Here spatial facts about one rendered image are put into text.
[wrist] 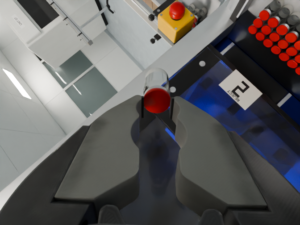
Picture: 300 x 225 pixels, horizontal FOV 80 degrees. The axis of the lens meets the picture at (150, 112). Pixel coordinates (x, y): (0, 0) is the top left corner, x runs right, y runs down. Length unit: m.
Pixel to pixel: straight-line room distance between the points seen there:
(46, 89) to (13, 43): 1.99
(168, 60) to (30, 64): 6.51
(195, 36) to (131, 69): 5.10
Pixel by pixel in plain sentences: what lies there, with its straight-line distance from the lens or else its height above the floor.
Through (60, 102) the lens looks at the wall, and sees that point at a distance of 5.94.
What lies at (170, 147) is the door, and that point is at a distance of 0.43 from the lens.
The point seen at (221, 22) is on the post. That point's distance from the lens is 0.56.
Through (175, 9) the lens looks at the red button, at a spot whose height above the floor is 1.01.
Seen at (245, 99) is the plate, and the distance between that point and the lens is 0.48.
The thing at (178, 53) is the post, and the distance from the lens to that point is 0.49.
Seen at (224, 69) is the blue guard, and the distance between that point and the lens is 0.49.
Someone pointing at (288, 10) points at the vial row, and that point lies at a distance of 0.48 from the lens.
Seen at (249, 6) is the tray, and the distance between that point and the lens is 0.54.
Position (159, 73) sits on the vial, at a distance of 0.15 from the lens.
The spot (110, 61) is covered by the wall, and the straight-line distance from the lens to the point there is 5.83.
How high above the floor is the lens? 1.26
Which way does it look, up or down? 6 degrees down
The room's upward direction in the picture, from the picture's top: 131 degrees counter-clockwise
